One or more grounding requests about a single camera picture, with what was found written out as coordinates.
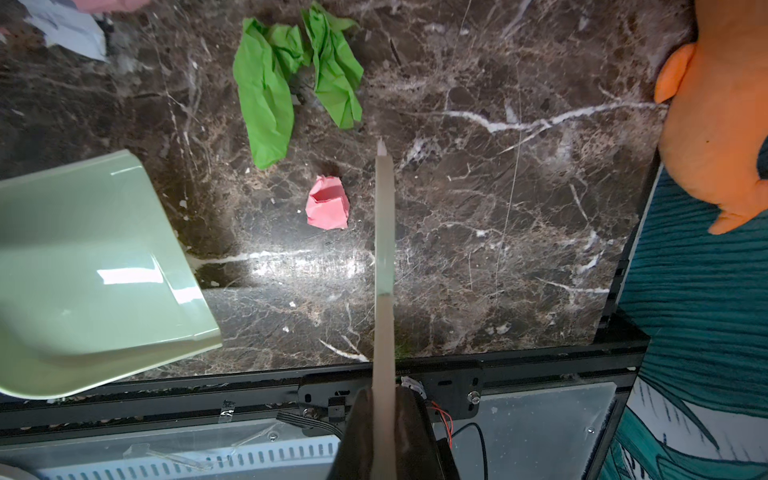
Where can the pink paper scrap lower right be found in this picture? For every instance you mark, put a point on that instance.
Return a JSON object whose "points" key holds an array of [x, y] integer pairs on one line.
{"points": [[327, 206]]}

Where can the pink paper scrap upper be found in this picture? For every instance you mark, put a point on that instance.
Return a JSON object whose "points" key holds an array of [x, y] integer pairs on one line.
{"points": [[109, 6]]}

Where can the green paper scrap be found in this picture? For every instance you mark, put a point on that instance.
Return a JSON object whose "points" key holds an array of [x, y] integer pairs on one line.
{"points": [[265, 61], [338, 73]]}

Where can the green paper scrap right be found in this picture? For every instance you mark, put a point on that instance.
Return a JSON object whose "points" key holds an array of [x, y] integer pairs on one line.
{"points": [[338, 73]]}

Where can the orange plush toy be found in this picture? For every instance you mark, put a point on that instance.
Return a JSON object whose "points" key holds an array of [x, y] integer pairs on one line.
{"points": [[717, 121]]}

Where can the light green dustpan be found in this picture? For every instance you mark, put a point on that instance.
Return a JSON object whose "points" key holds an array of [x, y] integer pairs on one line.
{"points": [[95, 286]]}

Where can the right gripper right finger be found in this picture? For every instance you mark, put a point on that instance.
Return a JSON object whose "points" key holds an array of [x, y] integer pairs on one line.
{"points": [[419, 455]]}

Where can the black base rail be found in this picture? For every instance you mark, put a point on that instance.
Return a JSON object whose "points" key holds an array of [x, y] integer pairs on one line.
{"points": [[455, 383]]}

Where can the small white paper scrap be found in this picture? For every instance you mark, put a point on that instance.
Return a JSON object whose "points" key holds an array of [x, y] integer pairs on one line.
{"points": [[63, 25]]}

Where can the green paper scrap centre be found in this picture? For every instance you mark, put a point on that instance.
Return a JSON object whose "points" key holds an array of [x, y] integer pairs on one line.
{"points": [[265, 61]]}

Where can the white slotted cable duct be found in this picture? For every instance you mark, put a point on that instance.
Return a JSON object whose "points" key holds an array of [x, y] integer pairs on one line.
{"points": [[300, 454]]}

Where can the light green hand brush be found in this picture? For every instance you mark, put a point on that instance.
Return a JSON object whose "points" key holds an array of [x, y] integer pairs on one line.
{"points": [[383, 380]]}

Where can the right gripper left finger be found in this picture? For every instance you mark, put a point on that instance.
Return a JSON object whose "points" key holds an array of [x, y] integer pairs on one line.
{"points": [[354, 458]]}

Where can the pink paper scrap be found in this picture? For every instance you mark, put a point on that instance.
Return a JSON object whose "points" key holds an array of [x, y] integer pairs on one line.
{"points": [[327, 206], [109, 6]]}

